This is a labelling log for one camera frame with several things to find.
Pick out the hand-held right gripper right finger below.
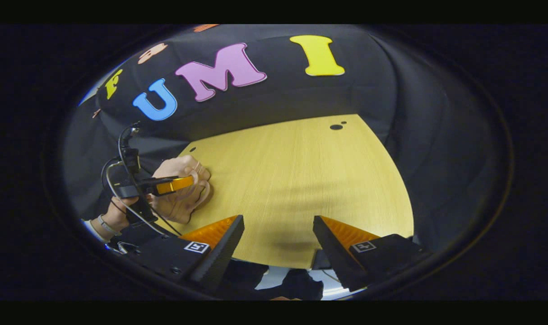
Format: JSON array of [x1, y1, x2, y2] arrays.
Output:
[[313, 215, 432, 292]]

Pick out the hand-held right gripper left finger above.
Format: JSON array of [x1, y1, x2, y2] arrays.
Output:
[[130, 215, 245, 292]]

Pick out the grey wristband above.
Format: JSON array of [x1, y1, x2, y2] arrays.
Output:
[[97, 215, 121, 236]]

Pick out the person's dark trousers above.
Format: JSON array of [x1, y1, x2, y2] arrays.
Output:
[[220, 260, 325, 301]]

